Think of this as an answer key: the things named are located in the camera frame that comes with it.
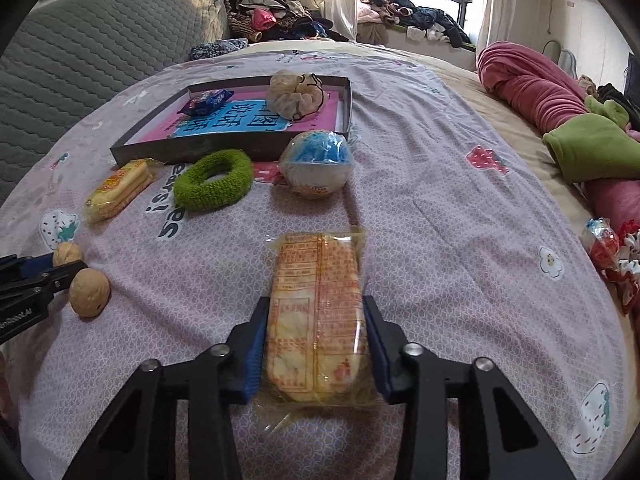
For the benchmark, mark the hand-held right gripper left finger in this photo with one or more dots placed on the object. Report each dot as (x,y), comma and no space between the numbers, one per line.
(254,360)

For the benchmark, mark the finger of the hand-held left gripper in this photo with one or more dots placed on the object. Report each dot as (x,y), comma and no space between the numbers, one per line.
(37,266)
(47,282)

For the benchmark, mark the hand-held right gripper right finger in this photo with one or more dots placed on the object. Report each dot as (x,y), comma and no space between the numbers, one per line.
(378,365)

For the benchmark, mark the walnut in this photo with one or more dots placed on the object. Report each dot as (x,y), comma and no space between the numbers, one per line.
(90,292)
(66,253)

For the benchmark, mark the yellow cracker packet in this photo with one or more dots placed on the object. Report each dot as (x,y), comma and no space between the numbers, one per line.
(315,320)
(117,191)

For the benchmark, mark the shallow cardboard box tray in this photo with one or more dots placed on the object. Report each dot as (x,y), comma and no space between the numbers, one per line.
(200,147)

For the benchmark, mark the green fuzzy scrunchie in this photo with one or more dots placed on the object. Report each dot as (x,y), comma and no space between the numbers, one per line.
(192,195)

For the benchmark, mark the blue white toy egg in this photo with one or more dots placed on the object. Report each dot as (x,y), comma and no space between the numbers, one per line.
(316,167)

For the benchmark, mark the grey quilted headboard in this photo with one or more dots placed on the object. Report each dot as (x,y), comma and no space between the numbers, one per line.
(100,55)

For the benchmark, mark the blue snack packet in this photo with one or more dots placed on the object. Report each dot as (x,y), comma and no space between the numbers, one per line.
(206,101)

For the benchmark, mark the dark blue knit cloth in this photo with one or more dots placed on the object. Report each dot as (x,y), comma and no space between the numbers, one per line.
(217,49)

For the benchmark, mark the beige mattress sheet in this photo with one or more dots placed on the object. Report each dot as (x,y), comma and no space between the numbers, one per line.
(505,110)

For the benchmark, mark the green fleece blanket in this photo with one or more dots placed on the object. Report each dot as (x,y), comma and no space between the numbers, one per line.
(590,150)

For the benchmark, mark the pink quilt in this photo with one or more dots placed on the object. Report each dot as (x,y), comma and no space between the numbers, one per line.
(530,90)

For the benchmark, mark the pile of mixed clothes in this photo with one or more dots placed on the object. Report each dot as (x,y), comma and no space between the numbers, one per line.
(280,15)

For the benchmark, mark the clothes pile on windowsill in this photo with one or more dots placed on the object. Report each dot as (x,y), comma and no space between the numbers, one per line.
(420,20)

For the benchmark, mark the standing fan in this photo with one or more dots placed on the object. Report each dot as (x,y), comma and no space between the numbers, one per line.
(562,57)

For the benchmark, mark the black garment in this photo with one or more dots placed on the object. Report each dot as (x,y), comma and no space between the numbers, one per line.
(615,95)

